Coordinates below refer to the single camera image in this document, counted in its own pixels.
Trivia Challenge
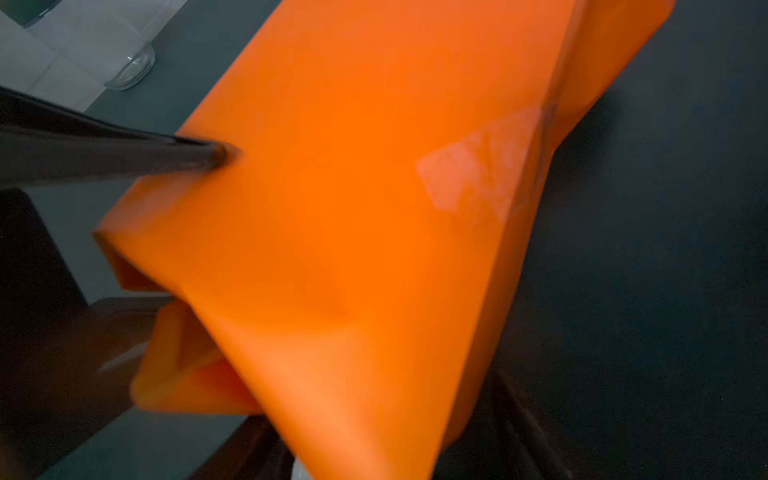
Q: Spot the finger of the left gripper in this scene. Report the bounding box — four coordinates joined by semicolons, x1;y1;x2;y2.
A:
1;87;228;189
1;188;170;479

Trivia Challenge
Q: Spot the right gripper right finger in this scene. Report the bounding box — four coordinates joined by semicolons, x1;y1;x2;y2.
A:
432;370;576;479

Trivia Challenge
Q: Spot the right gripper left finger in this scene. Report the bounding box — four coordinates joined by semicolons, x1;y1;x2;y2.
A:
189;416;294;480

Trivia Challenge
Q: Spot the orange wrapping paper sheet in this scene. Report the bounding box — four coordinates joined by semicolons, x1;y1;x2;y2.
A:
95;1;674;479

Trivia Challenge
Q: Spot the green lidded glass jar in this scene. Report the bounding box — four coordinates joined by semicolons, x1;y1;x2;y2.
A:
0;0;157;92

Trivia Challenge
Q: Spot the green table mat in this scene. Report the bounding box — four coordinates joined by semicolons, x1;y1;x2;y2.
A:
27;1;767;479

